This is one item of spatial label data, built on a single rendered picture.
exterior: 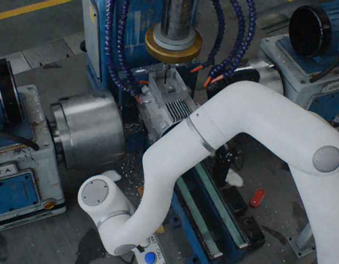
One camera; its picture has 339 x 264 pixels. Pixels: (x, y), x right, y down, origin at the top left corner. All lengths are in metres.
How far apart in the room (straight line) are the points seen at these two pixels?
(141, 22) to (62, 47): 1.31
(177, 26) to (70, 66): 0.89
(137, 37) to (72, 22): 2.19
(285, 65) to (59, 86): 0.98
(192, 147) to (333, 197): 0.31
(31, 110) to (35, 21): 2.43
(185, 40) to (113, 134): 0.37
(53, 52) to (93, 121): 1.45
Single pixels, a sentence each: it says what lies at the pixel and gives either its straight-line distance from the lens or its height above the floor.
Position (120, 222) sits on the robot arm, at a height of 1.36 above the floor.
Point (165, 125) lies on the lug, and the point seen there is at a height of 1.09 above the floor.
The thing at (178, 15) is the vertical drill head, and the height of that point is 1.44.
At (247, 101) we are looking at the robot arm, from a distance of 0.82.
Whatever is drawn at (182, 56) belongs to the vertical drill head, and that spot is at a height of 1.33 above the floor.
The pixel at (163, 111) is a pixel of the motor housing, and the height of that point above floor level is 1.08.
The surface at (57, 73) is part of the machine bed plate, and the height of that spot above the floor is 0.80.
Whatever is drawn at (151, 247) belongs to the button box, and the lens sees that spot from 1.17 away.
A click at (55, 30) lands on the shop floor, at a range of 3.63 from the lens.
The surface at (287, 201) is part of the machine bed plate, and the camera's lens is 1.67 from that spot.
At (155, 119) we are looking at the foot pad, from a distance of 1.43.
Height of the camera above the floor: 2.13
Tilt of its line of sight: 50 degrees down
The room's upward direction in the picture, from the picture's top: 8 degrees clockwise
